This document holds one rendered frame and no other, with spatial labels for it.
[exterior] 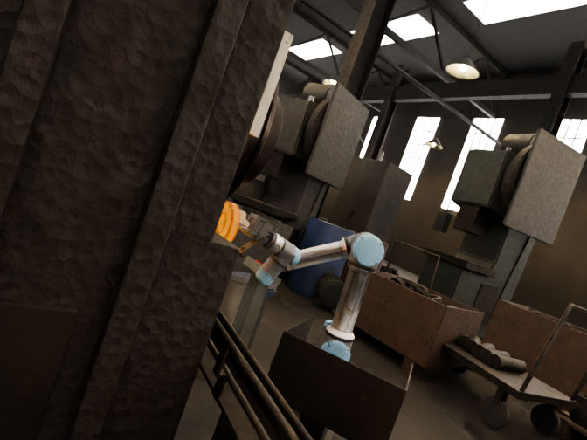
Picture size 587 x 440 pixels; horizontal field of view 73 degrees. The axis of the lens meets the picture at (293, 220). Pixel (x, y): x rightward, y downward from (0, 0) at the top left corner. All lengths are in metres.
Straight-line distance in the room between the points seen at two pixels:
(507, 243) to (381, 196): 1.89
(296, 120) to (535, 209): 3.38
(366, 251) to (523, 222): 4.65
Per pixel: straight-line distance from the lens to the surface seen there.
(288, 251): 1.55
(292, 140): 4.79
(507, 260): 6.53
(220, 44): 0.63
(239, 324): 2.18
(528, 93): 10.70
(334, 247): 1.67
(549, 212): 6.42
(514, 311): 4.75
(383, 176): 6.03
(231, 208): 1.39
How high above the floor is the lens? 0.98
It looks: 2 degrees down
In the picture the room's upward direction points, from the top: 20 degrees clockwise
